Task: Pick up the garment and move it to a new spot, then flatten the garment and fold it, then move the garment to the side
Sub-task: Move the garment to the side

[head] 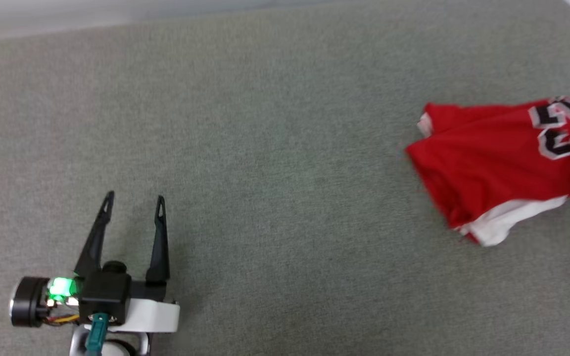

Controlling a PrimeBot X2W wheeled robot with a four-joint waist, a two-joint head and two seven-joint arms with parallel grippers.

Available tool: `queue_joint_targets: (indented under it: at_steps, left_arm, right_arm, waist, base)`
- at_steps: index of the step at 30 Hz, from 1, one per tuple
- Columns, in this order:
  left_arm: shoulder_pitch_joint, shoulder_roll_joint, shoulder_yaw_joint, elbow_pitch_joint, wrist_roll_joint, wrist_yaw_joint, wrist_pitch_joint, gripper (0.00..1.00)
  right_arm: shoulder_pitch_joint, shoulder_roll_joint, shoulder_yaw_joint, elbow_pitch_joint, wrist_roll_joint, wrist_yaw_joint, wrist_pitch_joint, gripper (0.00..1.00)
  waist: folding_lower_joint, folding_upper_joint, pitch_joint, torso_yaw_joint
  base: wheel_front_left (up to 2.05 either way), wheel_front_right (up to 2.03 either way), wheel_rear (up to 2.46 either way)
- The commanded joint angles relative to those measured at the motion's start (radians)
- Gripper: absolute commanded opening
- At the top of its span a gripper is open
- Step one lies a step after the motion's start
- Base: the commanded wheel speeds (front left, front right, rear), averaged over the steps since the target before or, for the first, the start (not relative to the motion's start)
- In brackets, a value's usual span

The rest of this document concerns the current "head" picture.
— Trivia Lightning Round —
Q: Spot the black cylindrical left gripper motor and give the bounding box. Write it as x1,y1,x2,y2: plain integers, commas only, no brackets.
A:
9,275,79,328

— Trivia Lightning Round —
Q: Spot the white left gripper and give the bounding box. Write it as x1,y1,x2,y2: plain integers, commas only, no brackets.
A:
73,190,181,334

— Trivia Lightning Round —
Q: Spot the red and white basketball jersey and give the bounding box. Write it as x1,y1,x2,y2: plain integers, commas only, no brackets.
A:
404,92,570,247

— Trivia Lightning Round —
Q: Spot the teal left camera connector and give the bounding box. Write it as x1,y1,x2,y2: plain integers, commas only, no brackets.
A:
86,312,110,356

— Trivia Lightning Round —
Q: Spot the grey fabric sofa cushion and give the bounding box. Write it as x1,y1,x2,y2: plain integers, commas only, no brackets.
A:
0,0,570,356

